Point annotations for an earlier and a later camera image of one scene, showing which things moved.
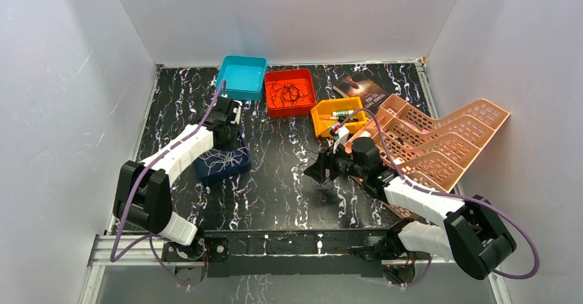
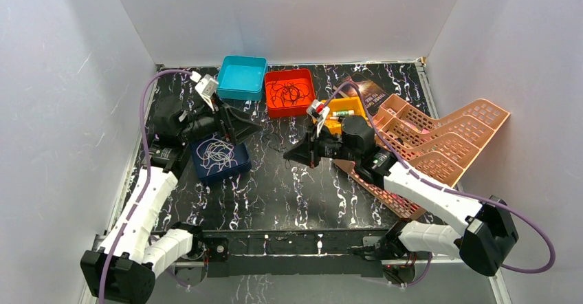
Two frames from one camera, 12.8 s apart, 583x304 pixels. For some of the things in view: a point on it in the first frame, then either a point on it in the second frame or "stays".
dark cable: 287,92 stays
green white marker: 342,113 stays
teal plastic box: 244,76 stays
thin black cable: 329,148 → 280,148
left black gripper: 226,112 → 225,122
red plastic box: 289,92 stays
